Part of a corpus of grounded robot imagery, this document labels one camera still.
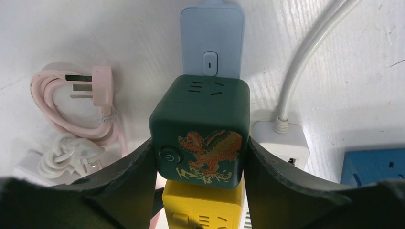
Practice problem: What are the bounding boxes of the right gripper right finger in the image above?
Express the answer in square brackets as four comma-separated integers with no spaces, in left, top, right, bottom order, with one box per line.
[244,138,405,229]

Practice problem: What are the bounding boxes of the pink coiled cable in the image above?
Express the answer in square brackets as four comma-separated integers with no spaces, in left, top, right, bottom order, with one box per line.
[30,63,129,229]

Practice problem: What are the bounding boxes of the white bundled cable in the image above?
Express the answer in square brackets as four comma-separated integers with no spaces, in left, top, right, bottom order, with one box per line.
[12,133,107,187]

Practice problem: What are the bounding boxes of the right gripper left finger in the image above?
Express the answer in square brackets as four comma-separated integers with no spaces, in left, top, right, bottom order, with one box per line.
[0,140,159,229]

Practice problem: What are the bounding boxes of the dark green cube plug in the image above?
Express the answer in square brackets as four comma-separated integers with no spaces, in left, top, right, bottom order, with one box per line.
[149,75,250,189]

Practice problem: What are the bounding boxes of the small white power strip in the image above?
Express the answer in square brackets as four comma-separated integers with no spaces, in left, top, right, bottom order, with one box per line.
[244,121,310,229]

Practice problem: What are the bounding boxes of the yellow cube plug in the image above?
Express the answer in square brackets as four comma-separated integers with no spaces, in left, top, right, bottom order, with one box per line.
[162,180,244,229]

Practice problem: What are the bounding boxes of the light blue power strip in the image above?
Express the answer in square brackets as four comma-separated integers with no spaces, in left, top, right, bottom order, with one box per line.
[180,0,245,79]

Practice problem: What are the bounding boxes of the blue cube plug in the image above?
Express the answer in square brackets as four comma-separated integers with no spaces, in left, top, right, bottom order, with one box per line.
[340,144,405,187]

